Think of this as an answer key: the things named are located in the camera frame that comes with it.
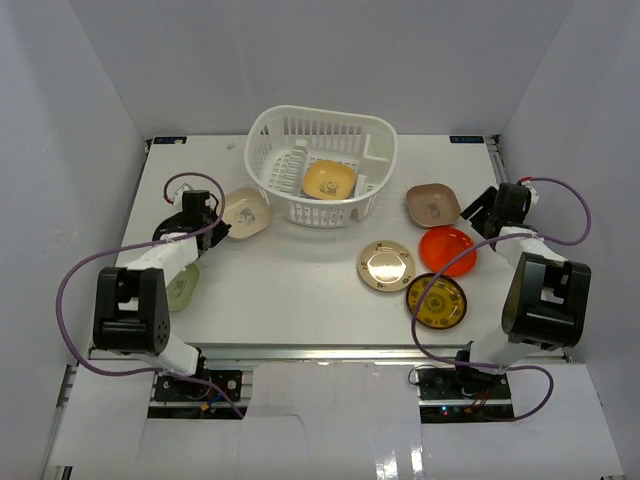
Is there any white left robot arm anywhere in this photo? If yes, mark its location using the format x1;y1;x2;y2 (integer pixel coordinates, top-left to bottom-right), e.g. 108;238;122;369
93;190;230;399

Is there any beige round calligraphy plate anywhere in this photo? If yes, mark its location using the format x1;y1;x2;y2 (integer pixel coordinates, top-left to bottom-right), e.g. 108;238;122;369
356;240;416;293

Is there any white plastic dish basket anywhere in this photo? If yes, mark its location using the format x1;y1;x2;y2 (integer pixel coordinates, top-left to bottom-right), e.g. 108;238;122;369
244;105;398;229

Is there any orange round plate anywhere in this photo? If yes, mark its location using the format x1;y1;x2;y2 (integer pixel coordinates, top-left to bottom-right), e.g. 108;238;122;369
418;226;477;277

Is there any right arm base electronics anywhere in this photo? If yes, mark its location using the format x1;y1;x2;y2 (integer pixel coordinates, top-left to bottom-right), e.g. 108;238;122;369
407;365;515;424

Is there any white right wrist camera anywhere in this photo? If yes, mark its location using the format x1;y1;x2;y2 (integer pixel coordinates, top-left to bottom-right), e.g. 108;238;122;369
518;177;540;208

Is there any left blue corner label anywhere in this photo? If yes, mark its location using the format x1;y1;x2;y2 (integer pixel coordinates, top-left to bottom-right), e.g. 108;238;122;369
152;136;187;145

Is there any right blue corner label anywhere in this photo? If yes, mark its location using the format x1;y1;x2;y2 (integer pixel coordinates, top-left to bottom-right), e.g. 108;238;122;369
449;135;485;144

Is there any black round plate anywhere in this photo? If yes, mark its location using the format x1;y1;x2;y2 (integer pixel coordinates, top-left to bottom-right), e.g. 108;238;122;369
152;213;182;241

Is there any brown yellow round plate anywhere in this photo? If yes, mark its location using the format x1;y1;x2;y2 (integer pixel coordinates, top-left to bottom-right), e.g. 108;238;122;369
405;273;468;330

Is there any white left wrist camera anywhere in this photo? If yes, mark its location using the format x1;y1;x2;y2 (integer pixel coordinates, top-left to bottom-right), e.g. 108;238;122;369
165;184;193;209

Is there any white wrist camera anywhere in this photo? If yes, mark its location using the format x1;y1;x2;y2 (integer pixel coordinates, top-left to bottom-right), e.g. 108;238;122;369
165;184;193;209
518;177;540;208

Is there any yellow square panda plate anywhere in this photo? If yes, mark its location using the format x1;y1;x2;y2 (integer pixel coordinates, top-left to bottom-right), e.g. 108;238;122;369
302;160;357;201

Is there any green square panda plate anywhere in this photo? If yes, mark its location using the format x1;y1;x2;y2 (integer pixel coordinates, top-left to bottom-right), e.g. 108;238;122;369
166;263;201;312

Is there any blue corner label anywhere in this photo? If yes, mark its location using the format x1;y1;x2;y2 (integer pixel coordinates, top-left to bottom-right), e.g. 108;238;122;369
449;135;485;144
152;136;187;145

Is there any cream square panda plate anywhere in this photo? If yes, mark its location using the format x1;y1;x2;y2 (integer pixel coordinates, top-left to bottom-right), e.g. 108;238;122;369
222;187;273;241

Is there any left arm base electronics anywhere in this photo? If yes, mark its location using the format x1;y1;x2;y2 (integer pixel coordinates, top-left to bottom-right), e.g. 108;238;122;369
148;370;246;420

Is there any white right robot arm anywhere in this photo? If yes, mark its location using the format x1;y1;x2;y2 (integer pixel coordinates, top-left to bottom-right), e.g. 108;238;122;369
451;177;592;399

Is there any tan square panda plate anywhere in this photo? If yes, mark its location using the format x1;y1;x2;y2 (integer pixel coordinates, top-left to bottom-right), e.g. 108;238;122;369
406;183;461;228

